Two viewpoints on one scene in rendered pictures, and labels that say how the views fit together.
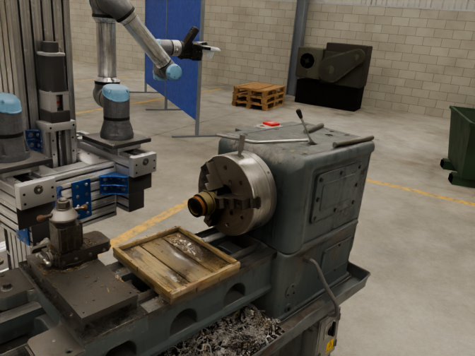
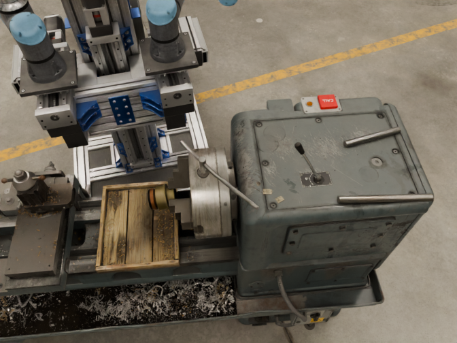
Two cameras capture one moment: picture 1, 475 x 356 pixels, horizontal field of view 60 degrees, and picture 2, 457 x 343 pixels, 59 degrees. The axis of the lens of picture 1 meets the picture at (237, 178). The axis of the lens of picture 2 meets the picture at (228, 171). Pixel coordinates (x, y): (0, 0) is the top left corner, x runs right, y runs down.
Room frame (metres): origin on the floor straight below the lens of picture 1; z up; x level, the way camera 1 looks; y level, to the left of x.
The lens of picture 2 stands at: (0.98, -0.54, 2.32)
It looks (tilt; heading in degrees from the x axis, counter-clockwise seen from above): 56 degrees down; 41
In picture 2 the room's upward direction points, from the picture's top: straight up
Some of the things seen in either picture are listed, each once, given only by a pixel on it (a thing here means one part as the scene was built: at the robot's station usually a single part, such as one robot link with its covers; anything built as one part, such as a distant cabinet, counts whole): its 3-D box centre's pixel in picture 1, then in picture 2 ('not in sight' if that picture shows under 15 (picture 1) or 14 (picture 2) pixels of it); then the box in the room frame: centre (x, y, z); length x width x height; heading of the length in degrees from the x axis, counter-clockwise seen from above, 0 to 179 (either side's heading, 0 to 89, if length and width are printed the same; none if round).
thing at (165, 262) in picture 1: (175, 259); (139, 224); (1.29, 0.20, 0.89); 0.36 x 0.30 x 0.04; 46
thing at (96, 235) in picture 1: (75, 251); (46, 199); (1.11, 0.48, 0.99); 0.20 x 0.10 x 0.05; 136
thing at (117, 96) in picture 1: (115, 100); (162, 15); (1.87, 0.58, 1.33); 0.13 x 0.12 x 0.14; 34
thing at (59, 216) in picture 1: (63, 212); (23, 179); (1.09, 0.50, 1.13); 0.08 x 0.08 x 0.03
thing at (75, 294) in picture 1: (75, 277); (40, 220); (1.05, 0.46, 0.95); 0.43 x 0.17 x 0.05; 46
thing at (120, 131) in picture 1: (116, 126); (166, 41); (1.87, 0.58, 1.21); 0.15 x 0.15 x 0.10
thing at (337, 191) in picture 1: (293, 177); (316, 182); (1.79, -0.26, 1.06); 0.59 x 0.48 x 0.39; 136
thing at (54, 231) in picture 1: (66, 232); (32, 190); (1.09, 0.49, 1.07); 0.07 x 0.07 x 0.10; 46
